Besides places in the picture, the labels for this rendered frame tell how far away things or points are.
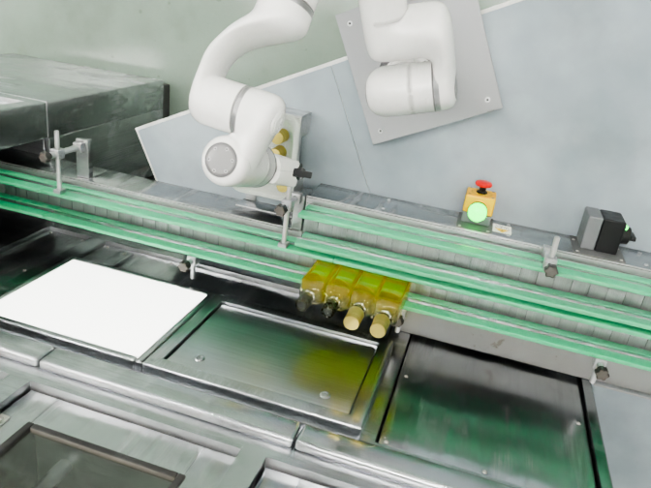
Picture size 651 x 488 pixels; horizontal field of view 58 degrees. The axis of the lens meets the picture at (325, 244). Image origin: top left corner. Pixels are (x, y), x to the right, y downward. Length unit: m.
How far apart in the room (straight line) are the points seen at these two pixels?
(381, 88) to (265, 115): 0.35
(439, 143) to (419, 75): 0.38
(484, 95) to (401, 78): 0.35
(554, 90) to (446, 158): 0.29
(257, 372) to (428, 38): 0.74
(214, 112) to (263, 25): 0.14
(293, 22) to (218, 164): 0.23
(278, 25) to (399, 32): 0.28
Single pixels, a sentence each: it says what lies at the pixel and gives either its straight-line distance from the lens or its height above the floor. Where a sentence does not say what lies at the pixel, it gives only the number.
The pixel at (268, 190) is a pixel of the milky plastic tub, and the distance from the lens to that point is 1.57.
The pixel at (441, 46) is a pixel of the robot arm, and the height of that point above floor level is 1.11.
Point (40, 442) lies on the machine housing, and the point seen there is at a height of 1.54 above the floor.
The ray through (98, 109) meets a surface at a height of 0.51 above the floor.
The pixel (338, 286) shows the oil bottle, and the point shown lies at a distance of 1.31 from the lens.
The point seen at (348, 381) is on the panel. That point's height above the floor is 1.18.
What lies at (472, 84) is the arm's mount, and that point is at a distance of 1.45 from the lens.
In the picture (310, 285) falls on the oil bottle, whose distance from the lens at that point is 1.31.
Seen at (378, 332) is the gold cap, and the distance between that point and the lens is 1.23.
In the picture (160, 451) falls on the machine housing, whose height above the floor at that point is 1.48.
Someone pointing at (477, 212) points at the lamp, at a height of 0.85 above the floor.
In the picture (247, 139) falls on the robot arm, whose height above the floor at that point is 1.45.
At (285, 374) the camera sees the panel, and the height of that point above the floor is 1.22.
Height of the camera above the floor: 2.22
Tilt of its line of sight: 63 degrees down
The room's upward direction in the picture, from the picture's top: 140 degrees counter-clockwise
